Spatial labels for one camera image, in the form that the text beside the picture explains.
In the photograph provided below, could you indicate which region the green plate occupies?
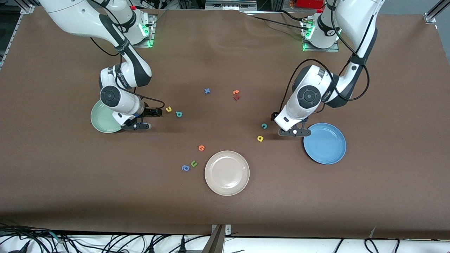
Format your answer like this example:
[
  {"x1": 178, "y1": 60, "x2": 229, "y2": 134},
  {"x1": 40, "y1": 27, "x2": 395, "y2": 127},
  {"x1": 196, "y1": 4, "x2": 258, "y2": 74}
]
[{"x1": 90, "y1": 100, "x2": 122, "y2": 134}]

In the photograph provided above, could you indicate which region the blue plate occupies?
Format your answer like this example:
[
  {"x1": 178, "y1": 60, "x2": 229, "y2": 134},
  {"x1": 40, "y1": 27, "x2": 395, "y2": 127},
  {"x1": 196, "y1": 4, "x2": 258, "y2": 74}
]
[{"x1": 303, "y1": 122, "x2": 347, "y2": 165}]

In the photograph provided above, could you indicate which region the beige plate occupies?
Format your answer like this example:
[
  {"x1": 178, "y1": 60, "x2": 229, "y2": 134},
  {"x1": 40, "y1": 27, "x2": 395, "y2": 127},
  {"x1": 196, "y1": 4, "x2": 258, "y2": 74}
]
[{"x1": 204, "y1": 150, "x2": 250, "y2": 196}]

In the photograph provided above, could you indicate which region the red box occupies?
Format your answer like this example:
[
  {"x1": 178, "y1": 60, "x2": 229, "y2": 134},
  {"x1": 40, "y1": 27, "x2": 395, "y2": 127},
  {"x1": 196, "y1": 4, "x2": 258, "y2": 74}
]
[{"x1": 296, "y1": 0, "x2": 324, "y2": 9}]

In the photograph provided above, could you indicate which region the grey metal box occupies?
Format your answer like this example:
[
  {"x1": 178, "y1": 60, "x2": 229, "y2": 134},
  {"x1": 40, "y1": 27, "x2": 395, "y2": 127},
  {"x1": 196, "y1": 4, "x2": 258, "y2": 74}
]
[{"x1": 205, "y1": 0, "x2": 257, "y2": 11}]

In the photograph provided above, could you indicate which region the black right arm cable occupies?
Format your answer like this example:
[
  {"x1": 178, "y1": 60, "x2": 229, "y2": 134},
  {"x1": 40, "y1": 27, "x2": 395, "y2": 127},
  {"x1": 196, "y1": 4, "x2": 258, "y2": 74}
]
[{"x1": 90, "y1": 7, "x2": 165, "y2": 110}]

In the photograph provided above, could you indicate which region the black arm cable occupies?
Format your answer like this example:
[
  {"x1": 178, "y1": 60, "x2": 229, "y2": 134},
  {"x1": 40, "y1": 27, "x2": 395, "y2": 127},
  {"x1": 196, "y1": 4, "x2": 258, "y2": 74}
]
[
  {"x1": 280, "y1": 0, "x2": 370, "y2": 113},
  {"x1": 90, "y1": 7, "x2": 165, "y2": 110}
]

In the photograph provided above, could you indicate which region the black cable on table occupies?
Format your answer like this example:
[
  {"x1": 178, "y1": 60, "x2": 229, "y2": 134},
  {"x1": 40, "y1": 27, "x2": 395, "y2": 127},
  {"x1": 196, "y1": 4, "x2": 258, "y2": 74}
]
[{"x1": 246, "y1": 10, "x2": 310, "y2": 29}]

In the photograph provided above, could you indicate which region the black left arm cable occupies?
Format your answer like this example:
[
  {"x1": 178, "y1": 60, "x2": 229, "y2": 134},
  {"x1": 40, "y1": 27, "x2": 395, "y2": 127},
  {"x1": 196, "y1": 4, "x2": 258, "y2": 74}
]
[{"x1": 280, "y1": 0, "x2": 370, "y2": 113}]

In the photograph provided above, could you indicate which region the metal table edge bracket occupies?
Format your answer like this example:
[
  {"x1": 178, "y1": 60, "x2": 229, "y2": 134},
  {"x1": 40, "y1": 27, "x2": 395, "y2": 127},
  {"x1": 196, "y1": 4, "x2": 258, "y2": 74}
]
[{"x1": 210, "y1": 224, "x2": 232, "y2": 253}]

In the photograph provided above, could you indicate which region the aluminium frame rail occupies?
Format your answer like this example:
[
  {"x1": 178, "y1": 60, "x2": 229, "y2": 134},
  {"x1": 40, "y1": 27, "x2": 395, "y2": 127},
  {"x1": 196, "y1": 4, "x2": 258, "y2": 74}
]
[
  {"x1": 424, "y1": 0, "x2": 450, "y2": 62},
  {"x1": 0, "y1": 4, "x2": 36, "y2": 71}
]

